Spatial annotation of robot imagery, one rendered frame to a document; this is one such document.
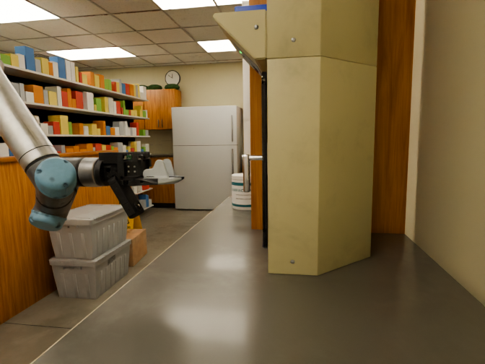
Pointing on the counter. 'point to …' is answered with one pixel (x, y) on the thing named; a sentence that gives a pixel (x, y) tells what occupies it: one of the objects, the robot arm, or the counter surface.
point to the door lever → (248, 170)
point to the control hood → (247, 33)
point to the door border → (266, 160)
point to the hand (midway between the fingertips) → (177, 180)
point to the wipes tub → (239, 199)
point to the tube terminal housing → (320, 132)
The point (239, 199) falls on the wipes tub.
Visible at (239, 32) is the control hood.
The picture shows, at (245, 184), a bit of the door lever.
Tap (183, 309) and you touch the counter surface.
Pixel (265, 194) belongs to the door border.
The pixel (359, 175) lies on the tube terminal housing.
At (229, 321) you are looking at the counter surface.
